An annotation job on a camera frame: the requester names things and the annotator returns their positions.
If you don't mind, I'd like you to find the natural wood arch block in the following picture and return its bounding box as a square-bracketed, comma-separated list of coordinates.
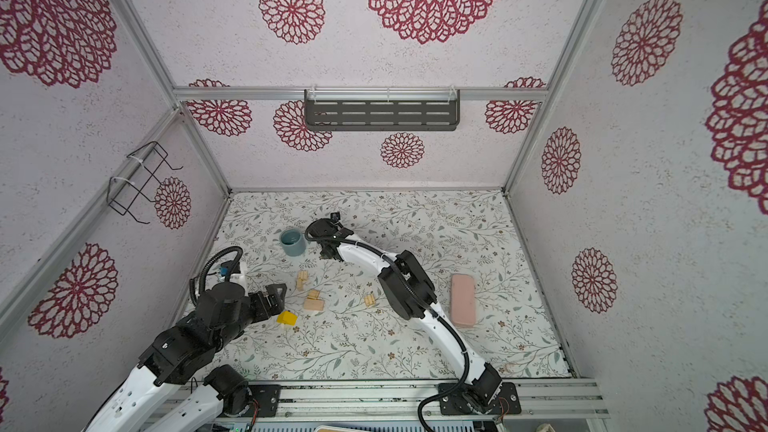
[303, 297, 325, 312]

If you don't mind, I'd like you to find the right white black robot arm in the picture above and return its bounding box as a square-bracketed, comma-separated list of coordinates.
[304, 213, 502, 412]

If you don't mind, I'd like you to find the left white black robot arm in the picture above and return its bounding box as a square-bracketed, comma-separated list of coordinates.
[85, 282, 287, 431]

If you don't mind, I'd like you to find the yellow wooden block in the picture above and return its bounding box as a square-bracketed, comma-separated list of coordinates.
[276, 311, 298, 327]

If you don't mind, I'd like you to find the natural wood block pair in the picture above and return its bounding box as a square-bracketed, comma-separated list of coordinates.
[296, 270, 309, 291]

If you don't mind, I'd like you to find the pink sponge block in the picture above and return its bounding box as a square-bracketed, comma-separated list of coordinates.
[450, 274, 477, 328]

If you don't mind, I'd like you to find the teal ceramic cup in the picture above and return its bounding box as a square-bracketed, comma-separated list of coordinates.
[279, 229, 306, 257]

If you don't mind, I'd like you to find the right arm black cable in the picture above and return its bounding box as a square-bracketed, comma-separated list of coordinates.
[304, 221, 472, 432]

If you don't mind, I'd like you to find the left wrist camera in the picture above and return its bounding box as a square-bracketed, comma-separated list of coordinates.
[218, 260, 248, 290]

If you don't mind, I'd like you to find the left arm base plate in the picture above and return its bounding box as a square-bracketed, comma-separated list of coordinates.
[211, 382, 282, 418]

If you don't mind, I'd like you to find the dark grey wall shelf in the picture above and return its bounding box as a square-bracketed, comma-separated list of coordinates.
[304, 89, 461, 132]

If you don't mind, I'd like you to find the aluminium front rail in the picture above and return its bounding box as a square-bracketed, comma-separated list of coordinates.
[105, 378, 612, 423]

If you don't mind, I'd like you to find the black wire wall rack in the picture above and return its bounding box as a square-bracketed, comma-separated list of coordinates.
[105, 140, 183, 225]

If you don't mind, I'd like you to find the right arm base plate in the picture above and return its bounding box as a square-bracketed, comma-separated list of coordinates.
[439, 382, 522, 416]

